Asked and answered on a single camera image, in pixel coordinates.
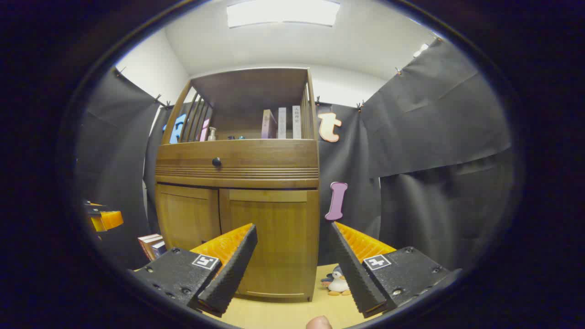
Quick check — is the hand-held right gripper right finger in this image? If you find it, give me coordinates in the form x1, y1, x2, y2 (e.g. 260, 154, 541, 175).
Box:
328, 222, 462, 319

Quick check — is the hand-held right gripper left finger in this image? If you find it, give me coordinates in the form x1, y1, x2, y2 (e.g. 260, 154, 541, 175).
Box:
133, 223, 259, 318

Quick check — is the wooden shoe cabinet door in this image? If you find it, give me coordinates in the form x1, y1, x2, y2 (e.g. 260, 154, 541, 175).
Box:
155, 184, 221, 251
219, 188, 319, 300

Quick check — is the wooden double-door shoe cabinet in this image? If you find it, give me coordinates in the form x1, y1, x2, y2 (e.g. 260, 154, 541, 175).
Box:
154, 68, 320, 302

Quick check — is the penguin plush toy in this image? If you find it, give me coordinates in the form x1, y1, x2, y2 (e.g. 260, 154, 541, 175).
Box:
321, 265, 352, 297

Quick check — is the red standing book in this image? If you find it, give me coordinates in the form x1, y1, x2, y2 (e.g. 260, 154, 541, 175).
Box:
138, 233, 161, 261

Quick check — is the orange standing book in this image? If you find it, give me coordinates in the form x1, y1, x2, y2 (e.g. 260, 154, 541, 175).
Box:
144, 238, 164, 261

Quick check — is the wooden drawer with black knob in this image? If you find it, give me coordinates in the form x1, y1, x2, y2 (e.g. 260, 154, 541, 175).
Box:
155, 139, 319, 188

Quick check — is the black backdrop cloth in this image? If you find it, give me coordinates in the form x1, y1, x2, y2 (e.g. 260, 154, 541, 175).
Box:
75, 39, 515, 275

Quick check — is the large ceiling light panel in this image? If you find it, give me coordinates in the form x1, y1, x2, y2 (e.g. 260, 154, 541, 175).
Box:
226, 0, 341, 29

